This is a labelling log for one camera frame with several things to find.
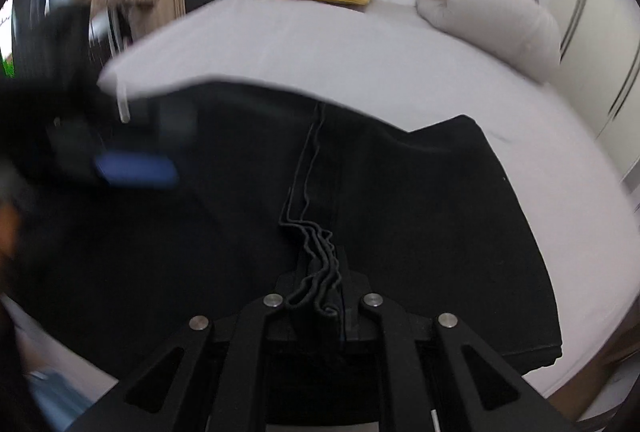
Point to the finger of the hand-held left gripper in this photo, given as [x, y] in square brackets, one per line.
[135, 169]
[170, 121]

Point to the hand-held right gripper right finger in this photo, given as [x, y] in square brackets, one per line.
[356, 284]

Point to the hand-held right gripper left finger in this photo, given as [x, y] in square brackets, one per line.
[280, 284]

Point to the black pants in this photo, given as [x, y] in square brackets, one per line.
[425, 237]

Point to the person's left forearm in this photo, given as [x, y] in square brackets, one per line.
[6, 227]

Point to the grey nightstand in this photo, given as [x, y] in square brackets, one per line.
[205, 1]

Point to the blue cloth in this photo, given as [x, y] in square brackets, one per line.
[55, 394]

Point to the rolled white duvet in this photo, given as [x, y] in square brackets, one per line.
[485, 16]

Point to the white wardrobe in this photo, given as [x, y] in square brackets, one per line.
[605, 36]

